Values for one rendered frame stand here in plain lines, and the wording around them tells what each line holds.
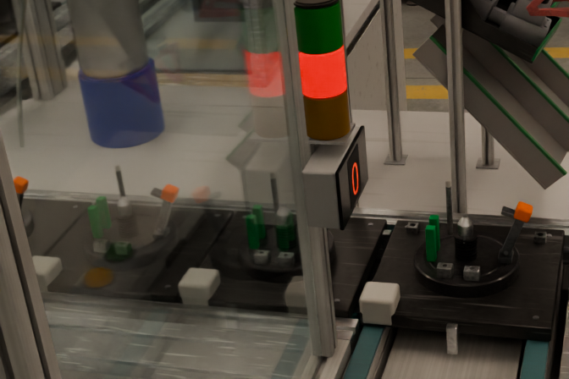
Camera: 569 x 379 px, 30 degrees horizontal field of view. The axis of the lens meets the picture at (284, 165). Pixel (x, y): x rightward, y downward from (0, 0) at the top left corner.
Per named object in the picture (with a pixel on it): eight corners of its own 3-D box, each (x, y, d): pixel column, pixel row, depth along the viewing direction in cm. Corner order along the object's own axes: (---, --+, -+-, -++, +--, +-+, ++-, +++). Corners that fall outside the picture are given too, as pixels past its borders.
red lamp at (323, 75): (351, 80, 117) (348, 39, 115) (340, 99, 113) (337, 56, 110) (308, 79, 118) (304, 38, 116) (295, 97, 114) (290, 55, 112)
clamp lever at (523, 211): (513, 251, 141) (533, 205, 137) (511, 259, 139) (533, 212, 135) (488, 241, 141) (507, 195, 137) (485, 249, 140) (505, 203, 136)
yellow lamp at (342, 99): (355, 122, 119) (351, 81, 117) (344, 141, 115) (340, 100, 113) (312, 120, 121) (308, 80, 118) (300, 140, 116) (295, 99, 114)
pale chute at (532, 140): (566, 152, 167) (587, 136, 164) (544, 190, 156) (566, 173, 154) (441, 24, 167) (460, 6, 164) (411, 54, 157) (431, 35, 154)
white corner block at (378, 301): (401, 308, 140) (400, 282, 138) (394, 328, 136) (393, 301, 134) (367, 304, 141) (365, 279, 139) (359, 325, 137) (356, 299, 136)
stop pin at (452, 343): (459, 348, 135) (458, 323, 133) (457, 354, 134) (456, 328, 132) (448, 348, 135) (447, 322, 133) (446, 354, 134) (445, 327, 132)
